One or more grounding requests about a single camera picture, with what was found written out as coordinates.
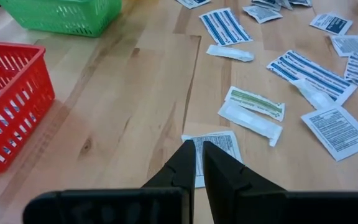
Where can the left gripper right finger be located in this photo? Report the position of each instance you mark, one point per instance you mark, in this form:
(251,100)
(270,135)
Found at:
(225,174)

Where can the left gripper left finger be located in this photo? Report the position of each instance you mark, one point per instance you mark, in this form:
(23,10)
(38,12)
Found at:
(179,171)

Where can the white alcohol prep pad packet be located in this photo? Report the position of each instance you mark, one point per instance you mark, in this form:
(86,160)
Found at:
(351,45)
(222,143)
(301,2)
(193,2)
(331,23)
(337,132)
(270,3)
(261,13)

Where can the small green print bandage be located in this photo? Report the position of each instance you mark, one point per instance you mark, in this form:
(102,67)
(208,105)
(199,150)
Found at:
(256,102)
(250,124)

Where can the small white bandage strip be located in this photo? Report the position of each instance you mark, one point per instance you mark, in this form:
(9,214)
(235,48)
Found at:
(230,53)
(314,95)

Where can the red plastic basket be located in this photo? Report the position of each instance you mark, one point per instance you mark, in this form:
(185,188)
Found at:
(20,102)

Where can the green plastic basket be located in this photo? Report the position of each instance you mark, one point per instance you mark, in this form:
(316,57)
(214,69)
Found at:
(64,15)

